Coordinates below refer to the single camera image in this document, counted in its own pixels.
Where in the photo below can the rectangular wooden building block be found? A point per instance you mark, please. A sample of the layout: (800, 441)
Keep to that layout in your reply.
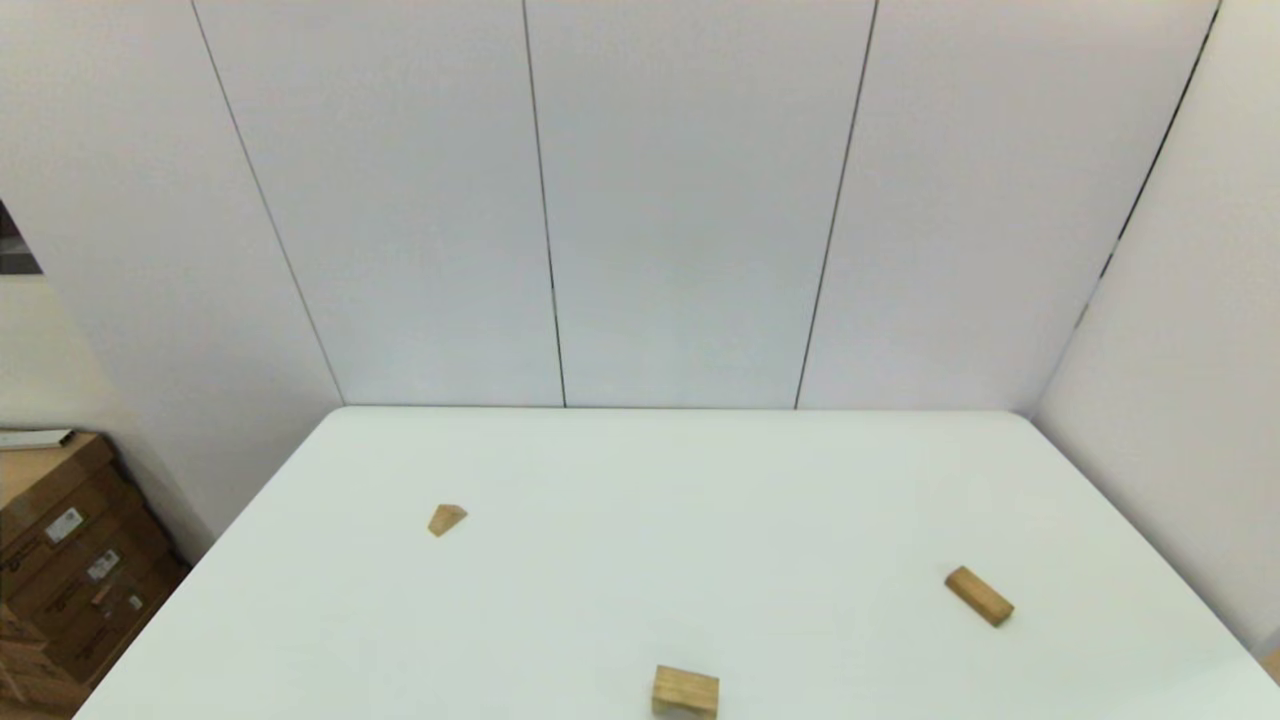
(980, 596)

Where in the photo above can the triangular wooden building block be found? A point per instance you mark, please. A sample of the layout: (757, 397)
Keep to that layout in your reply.
(446, 519)

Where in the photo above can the stacked cardboard boxes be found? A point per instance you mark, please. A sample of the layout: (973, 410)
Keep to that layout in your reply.
(80, 590)

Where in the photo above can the flat white board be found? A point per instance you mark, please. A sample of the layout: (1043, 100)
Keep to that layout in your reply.
(35, 437)

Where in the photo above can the small plain cardboard box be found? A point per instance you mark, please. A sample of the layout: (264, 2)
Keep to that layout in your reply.
(15, 670)

